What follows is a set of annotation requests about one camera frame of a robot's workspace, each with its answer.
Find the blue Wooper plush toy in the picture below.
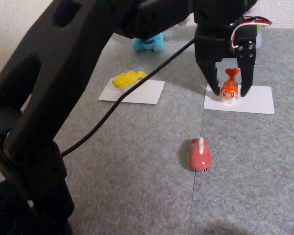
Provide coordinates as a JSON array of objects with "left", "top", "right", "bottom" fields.
[{"left": 131, "top": 21, "right": 190, "bottom": 54}]

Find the pink sushi figure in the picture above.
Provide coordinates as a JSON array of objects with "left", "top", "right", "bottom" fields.
[{"left": 189, "top": 137, "right": 212, "bottom": 173}]

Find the white rectangular card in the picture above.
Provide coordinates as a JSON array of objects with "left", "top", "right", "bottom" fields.
[
  {"left": 98, "top": 77, "right": 166, "bottom": 105},
  {"left": 203, "top": 83, "right": 275, "bottom": 115}
]

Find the black cable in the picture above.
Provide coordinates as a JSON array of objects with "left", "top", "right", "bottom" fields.
[{"left": 60, "top": 39, "right": 197, "bottom": 158}]

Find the orange shrimp sushi figure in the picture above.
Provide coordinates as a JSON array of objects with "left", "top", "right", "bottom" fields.
[{"left": 219, "top": 67, "right": 241, "bottom": 105}]

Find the purple Goomy plush toy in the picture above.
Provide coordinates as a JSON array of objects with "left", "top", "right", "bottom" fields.
[{"left": 247, "top": 0, "right": 266, "bottom": 49}]

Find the red white black servo wire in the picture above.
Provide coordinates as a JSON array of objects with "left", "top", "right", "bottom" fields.
[{"left": 229, "top": 15, "right": 272, "bottom": 48}]

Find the yellow egg sushi figure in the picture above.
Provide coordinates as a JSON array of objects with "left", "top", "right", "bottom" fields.
[{"left": 112, "top": 70, "right": 148, "bottom": 92}]

